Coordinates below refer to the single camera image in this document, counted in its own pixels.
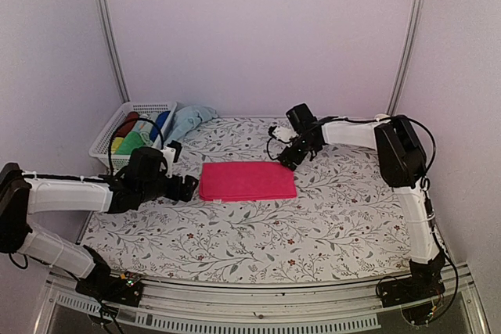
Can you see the yellow rolled towel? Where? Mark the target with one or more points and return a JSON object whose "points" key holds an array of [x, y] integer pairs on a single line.
{"points": [[115, 145]]}

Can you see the front aluminium rail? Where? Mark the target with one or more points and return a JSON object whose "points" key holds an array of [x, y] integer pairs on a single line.
{"points": [[352, 306]]}

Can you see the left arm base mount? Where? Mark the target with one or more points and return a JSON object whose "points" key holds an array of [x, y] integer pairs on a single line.
{"points": [[102, 286]]}

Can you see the right aluminium post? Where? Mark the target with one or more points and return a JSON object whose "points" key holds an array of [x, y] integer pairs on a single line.
{"points": [[406, 56]]}

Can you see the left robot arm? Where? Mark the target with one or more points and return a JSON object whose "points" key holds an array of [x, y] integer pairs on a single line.
{"points": [[24, 194]]}

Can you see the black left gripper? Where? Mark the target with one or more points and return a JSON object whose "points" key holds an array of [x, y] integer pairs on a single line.
{"points": [[188, 188]]}

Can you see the pink towel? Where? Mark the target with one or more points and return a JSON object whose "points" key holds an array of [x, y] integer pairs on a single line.
{"points": [[246, 181]]}

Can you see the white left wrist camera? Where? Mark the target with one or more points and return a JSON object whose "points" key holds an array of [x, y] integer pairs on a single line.
{"points": [[171, 153]]}

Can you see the green rolled towel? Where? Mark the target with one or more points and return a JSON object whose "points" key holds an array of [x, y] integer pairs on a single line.
{"points": [[131, 142]]}

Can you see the cream mug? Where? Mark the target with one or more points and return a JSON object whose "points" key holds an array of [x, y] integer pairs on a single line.
{"points": [[382, 117]]}

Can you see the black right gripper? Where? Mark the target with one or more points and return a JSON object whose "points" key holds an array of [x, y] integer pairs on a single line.
{"points": [[289, 161]]}

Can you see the aluminium post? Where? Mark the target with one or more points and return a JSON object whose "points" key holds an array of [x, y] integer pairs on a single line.
{"points": [[406, 56], [108, 34]]}

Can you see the white plastic basket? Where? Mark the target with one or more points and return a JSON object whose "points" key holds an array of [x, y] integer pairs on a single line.
{"points": [[100, 147]]}

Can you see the teal patterned rolled towel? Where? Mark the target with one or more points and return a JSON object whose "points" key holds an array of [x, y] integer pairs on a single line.
{"points": [[143, 128]]}

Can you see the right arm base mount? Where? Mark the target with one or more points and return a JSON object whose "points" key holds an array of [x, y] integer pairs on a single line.
{"points": [[394, 291]]}

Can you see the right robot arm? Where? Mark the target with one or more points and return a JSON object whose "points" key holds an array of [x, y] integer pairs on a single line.
{"points": [[403, 165]]}

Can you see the light blue towel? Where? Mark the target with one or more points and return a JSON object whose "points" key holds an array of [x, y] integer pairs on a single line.
{"points": [[187, 119]]}

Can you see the left aluminium post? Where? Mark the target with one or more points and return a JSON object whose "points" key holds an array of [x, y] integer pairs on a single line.
{"points": [[108, 34]]}

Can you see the dark red rolled towel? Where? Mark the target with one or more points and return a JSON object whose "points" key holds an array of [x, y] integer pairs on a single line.
{"points": [[127, 125]]}

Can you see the blue rolled towel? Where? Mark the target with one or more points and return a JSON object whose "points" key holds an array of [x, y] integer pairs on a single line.
{"points": [[160, 121]]}

